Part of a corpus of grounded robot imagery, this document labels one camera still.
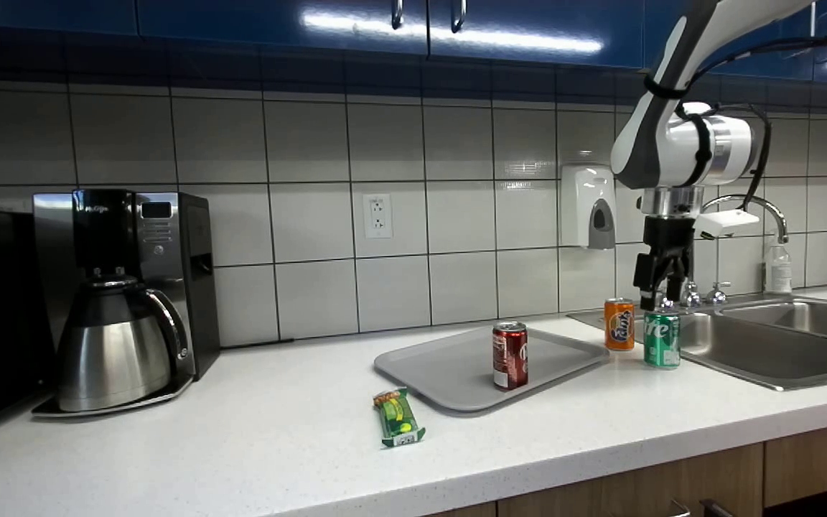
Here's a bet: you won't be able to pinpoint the clear soap bottle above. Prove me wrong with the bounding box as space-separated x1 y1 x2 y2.
763 240 796 300

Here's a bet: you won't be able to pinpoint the steel coffee carafe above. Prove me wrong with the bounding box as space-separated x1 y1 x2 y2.
56 276 195 418

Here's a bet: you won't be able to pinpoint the white wall power outlet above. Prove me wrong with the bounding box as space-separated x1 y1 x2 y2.
361 194 393 240

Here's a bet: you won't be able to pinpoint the black steel coffee maker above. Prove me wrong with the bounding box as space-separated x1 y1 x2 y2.
31 187 224 422

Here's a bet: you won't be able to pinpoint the chrome gooseneck faucet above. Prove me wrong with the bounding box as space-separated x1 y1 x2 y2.
683 194 792 312

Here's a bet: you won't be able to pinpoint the red Dr Pepper can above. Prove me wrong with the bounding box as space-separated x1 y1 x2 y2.
492 322 535 395

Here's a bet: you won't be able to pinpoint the white wall soap dispenser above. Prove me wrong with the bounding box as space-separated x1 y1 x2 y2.
557 165 620 254

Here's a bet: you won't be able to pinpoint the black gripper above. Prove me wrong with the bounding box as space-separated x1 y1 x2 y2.
631 215 699 312

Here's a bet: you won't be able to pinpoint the orange Fanta can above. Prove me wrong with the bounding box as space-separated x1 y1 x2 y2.
603 296 640 353

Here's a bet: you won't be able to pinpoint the stainless steel double sink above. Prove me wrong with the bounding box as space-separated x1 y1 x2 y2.
570 284 827 395

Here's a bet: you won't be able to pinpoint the chrome faucet handle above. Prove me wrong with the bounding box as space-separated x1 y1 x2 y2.
703 279 736 309

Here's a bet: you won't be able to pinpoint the green snack packet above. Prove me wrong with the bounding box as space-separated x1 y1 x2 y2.
371 386 429 451

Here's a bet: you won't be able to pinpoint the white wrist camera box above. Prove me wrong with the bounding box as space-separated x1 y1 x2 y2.
699 207 763 241

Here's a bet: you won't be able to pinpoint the grey plastic tray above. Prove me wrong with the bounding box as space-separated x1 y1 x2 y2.
371 329 613 418

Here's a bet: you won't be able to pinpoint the wooden lower cabinets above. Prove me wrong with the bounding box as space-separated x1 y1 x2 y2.
432 419 827 517

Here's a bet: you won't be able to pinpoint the blue upper cabinets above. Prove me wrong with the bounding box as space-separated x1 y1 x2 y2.
0 0 827 96

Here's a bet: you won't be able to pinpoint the green soda can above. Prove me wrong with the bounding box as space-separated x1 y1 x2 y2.
640 309 683 375

